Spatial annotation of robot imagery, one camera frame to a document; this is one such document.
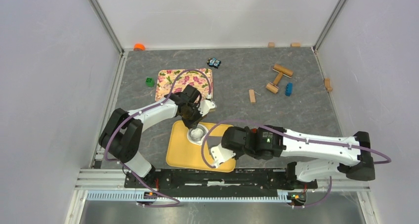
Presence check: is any white dough ball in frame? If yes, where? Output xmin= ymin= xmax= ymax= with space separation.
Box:
xmin=187 ymin=124 xmax=209 ymax=146

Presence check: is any metal scraper with wooden handle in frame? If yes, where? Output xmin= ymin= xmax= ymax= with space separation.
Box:
xmin=209 ymin=105 xmax=217 ymax=112

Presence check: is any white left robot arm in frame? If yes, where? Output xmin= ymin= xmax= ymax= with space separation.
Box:
xmin=98 ymin=85 xmax=206 ymax=188

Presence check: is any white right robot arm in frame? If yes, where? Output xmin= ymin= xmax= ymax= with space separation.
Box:
xmin=209 ymin=125 xmax=376 ymax=188

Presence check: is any floral pattern tray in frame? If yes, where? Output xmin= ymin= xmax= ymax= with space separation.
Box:
xmin=155 ymin=68 xmax=213 ymax=101

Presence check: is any small wooden block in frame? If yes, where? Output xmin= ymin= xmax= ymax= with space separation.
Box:
xmin=249 ymin=89 xmax=256 ymax=103

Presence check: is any green plastic block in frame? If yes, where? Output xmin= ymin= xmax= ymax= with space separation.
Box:
xmin=145 ymin=78 xmax=155 ymax=88

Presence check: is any black patterned small box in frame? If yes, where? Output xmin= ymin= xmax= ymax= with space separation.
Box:
xmin=207 ymin=58 xmax=221 ymax=69

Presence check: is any blue plastic block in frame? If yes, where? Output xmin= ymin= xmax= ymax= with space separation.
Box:
xmin=285 ymin=83 xmax=293 ymax=96

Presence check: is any orange plastic cap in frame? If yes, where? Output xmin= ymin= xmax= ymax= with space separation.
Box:
xmin=133 ymin=44 xmax=146 ymax=51

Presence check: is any wooden piece right edge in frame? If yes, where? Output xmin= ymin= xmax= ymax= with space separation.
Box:
xmin=324 ymin=78 xmax=333 ymax=92

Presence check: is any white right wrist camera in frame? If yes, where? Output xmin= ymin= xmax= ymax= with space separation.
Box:
xmin=209 ymin=143 xmax=236 ymax=168

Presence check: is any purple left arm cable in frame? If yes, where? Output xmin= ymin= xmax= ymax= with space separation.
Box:
xmin=104 ymin=68 xmax=213 ymax=207

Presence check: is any light blue cable duct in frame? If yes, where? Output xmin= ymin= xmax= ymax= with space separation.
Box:
xmin=85 ymin=190 xmax=292 ymax=203

